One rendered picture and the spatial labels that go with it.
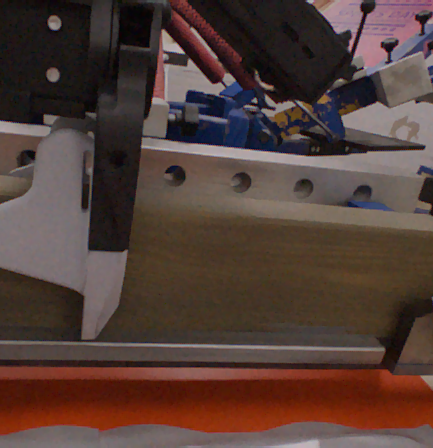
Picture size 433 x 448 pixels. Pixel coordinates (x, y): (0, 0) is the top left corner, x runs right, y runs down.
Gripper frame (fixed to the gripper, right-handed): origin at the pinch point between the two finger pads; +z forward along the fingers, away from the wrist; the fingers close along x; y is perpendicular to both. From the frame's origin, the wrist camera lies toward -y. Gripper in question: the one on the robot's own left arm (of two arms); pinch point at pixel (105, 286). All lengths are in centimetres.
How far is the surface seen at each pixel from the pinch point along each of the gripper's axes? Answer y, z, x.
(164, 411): -3.4, 5.5, 2.9
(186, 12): -13, -19, -67
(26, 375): 3.8, 5.5, 0.3
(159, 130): -5.5, -4.0, -26.6
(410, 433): -16.3, 5.3, 4.8
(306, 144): -70, 9, -122
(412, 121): -200, 4, -244
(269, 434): -8.4, 5.2, 4.7
